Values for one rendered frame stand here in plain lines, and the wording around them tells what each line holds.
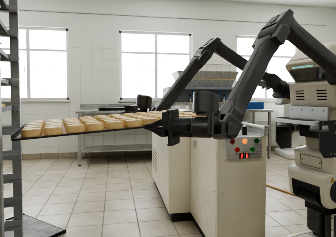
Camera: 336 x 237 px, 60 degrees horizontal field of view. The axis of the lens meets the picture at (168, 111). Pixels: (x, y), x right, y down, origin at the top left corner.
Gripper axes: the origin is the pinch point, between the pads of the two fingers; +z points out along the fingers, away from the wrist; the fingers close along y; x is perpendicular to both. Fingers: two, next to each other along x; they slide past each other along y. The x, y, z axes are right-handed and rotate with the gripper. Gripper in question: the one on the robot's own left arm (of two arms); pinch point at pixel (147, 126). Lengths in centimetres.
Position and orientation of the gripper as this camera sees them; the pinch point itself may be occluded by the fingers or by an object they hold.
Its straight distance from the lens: 87.7
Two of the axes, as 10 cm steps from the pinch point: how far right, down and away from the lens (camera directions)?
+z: -9.2, 0.1, 4.0
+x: 4.0, -0.6, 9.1
